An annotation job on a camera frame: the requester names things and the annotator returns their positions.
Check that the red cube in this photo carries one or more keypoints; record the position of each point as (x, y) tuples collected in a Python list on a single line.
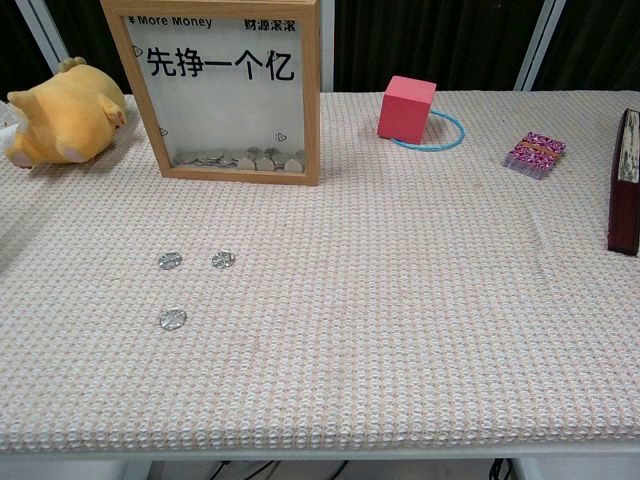
[(402, 115)]

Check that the black pleated curtain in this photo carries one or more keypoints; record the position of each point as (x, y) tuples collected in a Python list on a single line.
[(595, 40), (435, 40), (85, 30), (12, 45)]

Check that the beige woven tablecloth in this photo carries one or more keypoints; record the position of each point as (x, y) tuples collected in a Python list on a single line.
[(350, 325)]

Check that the purple patterned card deck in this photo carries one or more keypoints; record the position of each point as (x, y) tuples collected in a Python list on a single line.
[(535, 152)]

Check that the yellow plush toy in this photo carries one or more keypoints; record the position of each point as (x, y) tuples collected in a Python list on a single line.
[(65, 115)]

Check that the white metal frame post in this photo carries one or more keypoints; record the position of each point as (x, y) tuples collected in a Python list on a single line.
[(326, 45), (539, 45), (46, 25)]

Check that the wooden frame coin bank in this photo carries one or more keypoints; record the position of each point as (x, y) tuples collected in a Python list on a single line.
[(220, 110)]

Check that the silver coin heap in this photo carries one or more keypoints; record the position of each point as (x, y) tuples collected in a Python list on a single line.
[(250, 162)]

